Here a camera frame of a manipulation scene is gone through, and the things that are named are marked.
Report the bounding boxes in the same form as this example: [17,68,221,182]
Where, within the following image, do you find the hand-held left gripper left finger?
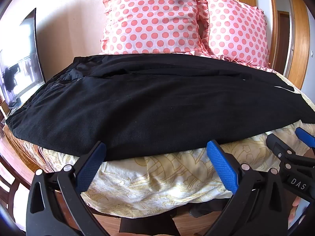
[26,141,109,236]

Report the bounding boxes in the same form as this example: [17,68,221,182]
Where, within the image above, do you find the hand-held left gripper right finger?
[206,140,295,236]

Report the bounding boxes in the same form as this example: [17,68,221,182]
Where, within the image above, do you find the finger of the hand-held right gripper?
[266,133,315,168]
[295,127,315,149]

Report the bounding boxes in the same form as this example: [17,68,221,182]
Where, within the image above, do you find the black pants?
[5,53,315,161]

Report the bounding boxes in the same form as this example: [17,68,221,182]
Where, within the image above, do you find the person's right hand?
[289,197,305,227]

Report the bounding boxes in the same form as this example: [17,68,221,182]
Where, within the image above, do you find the brown patterned bed sheet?
[3,124,82,175]

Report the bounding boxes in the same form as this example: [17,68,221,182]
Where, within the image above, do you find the cream patterned bedspread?
[41,67,315,219]

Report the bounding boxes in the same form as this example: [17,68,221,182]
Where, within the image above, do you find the wooden chair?
[0,138,33,210]

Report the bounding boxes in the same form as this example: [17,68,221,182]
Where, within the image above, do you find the flat screen television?
[0,8,46,109]

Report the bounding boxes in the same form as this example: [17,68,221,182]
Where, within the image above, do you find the pink polka dot pillow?
[197,0,271,68]
[99,0,209,55]

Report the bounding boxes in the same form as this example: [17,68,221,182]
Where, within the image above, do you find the wooden door frame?
[235,0,311,90]

